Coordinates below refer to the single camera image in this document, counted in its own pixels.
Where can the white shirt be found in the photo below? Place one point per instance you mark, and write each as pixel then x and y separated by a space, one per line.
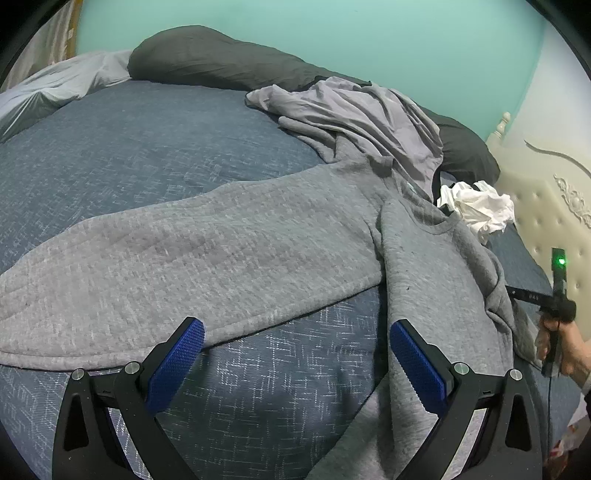
pixel 485 207

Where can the dark grey long pillow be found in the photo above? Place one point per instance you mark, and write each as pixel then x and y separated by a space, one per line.
pixel 207 60

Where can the striped beige curtain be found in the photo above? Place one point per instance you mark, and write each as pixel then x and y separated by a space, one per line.
pixel 51 41

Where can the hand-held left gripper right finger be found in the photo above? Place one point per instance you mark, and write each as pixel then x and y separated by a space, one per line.
pixel 418 369

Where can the blue patterned bed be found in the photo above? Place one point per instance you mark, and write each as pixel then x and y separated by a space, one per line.
pixel 115 152

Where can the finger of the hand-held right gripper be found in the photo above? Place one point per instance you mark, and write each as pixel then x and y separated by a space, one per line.
pixel 519 293

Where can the cream tufted headboard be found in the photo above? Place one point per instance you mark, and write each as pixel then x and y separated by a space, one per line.
pixel 545 194

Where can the grey knit sweater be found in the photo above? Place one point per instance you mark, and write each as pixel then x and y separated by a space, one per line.
pixel 231 258

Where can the lilac grey shirt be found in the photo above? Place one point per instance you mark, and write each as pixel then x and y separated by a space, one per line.
pixel 369 115

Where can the light grey duvet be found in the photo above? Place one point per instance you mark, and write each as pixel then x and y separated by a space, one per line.
pixel 46 87

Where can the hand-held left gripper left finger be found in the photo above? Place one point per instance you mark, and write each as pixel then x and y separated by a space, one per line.
pixel 178 364

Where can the person's right hand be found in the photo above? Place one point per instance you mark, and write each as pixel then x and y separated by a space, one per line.
pixel 577 350

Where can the wooden frame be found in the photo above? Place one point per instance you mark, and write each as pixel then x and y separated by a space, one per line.
pixel 73 37

